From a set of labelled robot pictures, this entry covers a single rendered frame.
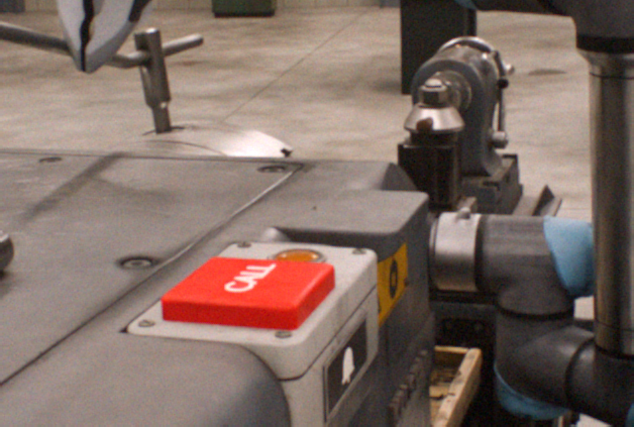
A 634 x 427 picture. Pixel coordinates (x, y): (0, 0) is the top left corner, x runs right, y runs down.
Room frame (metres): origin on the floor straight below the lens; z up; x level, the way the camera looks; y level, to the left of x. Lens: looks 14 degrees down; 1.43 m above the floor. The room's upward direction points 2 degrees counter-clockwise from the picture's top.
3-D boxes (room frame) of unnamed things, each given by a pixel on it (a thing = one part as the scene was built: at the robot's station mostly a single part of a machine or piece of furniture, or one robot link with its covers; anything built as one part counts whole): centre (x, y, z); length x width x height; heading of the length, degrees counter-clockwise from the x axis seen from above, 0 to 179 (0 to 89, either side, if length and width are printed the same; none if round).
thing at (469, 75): (2.15, -0.25, 1.01); 0.30 x 0.20 x 0.29; 163
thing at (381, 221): (0.67, -0.02, 1.24); 0.09 x 0.08 x 0.03; 163
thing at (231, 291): (0.51, 0.03, 1.26); 0.06 x 0.06 x 0.02; 73
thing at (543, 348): (1.12, -0.22, 0.98); 0.11 x 0.08 x 0.11; 36
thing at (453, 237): (1.16, -0.13, 1.08); 0.08 x 0.05 x 0.08; 163
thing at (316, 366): (0.53, 0.03, 1.23); 0.13 x 0.08 x 0.05; 163
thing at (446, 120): (1.59, -0.15, 1.13); 0.08 x 0.08 x 0.03
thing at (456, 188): (1.58, -0.15, 1.07); 0.07 x 0.07 x 0.10; 73
